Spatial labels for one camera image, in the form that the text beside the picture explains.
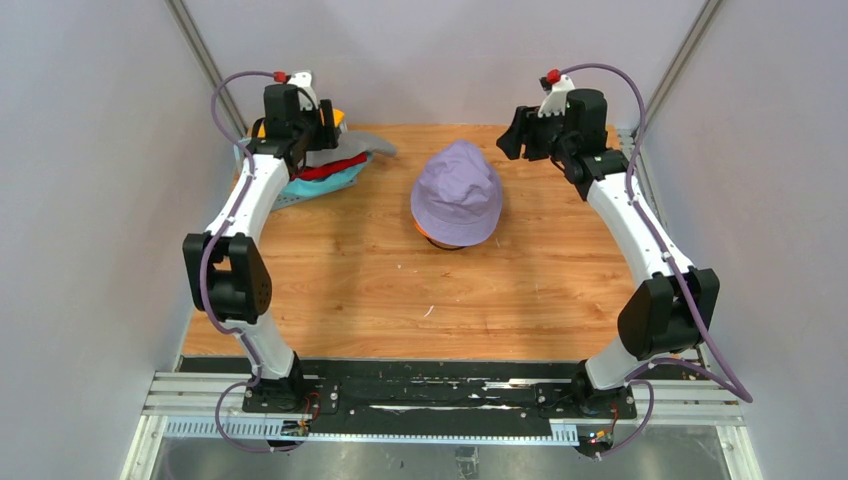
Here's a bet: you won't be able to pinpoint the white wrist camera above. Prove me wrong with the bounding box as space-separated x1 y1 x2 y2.
286 70 319 111
537 70 575 118

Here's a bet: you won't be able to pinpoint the red bucket hat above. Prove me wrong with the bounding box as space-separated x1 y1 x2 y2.
296 153 369 181

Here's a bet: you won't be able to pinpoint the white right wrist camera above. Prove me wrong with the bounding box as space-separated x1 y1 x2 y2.
537 70 575 118

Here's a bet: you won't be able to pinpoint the lavender bucket hat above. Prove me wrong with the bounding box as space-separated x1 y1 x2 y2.
410 140 504 247

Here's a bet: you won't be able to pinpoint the black wire hat stand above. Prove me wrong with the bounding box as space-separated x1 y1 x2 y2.
424 236 467 251

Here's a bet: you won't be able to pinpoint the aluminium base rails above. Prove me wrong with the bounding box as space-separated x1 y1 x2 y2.
121 358 762 479

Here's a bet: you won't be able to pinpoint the teal plastic basket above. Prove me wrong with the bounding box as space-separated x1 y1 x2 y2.
234 135 374 210

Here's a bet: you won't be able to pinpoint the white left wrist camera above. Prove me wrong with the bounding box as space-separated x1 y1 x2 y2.
286 70 319 111

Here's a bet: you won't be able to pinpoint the orange bucket hat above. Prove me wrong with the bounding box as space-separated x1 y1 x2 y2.
413 219 431 240

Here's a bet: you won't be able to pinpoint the yellow bucket hat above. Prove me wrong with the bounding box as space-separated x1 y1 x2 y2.
248 109 348 138

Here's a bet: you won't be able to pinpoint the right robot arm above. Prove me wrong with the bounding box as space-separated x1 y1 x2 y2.
496 89 720 417

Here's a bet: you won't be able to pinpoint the left aluminium corner rail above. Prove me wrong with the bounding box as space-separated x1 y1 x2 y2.
164 0 247 133

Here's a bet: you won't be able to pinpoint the grey bucket hat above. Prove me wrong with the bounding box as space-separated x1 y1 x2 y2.
306 130 397 168

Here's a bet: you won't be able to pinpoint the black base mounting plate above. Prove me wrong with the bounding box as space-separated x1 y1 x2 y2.
154 358 707 447

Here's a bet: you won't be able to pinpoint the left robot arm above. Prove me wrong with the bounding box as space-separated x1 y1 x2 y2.
182 73 340 413

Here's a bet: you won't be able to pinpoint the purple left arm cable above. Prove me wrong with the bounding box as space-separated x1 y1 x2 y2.
198 69 289 454

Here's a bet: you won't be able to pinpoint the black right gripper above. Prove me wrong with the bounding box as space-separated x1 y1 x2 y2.
497 103 575 163

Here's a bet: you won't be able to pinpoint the aluminium corner frame rail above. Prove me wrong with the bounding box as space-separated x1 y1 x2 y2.
616 0 723 379

